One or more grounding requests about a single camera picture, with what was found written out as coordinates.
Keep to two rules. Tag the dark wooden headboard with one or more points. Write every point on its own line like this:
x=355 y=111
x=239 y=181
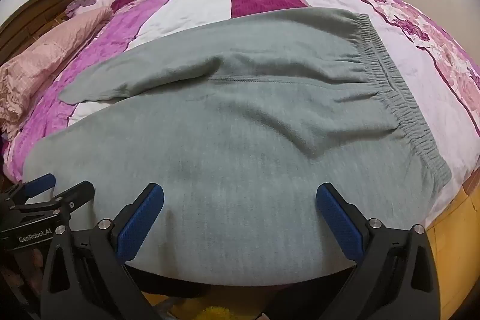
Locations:
x=45 y=5

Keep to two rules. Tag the pink ruffled pillow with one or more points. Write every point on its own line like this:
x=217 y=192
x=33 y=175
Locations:
x=41 y=57

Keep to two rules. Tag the grey pants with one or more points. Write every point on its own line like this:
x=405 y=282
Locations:
x=240 y=155

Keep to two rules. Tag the yellow fuzzy item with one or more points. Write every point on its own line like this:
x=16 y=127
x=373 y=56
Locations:
x=219 y=314

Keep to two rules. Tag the person's left hand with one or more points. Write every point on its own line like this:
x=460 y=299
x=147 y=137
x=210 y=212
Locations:
x=34 y=262

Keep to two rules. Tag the purple striped floral quilt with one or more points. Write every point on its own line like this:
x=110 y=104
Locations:
x=187 y=9

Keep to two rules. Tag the purple ruffled pillow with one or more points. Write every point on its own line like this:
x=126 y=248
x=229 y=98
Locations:
x=97 y=1

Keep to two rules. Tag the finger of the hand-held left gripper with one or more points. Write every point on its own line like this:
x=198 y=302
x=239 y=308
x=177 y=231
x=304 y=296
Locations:
x=77 y=192
x=41 y=183

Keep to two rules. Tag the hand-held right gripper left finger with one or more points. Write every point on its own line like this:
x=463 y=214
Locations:
x=140 y=222

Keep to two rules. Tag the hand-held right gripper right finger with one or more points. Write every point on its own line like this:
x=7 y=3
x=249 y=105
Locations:
x=339 y=226

